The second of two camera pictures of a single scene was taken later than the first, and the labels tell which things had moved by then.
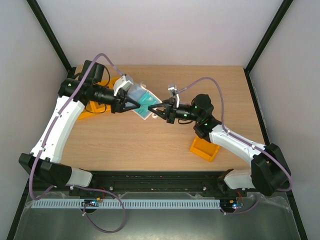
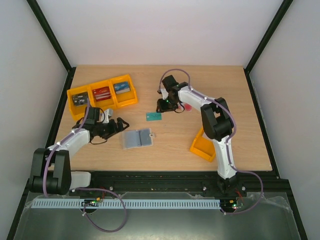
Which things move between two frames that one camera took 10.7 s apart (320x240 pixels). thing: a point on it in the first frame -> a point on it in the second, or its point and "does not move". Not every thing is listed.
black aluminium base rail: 210,184 does not move
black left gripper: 121,100 -> 114,130
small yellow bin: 207,150 does not move
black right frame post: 282,10 does not move
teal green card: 147,99 -> 152,116
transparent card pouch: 144,98 -> 134,138
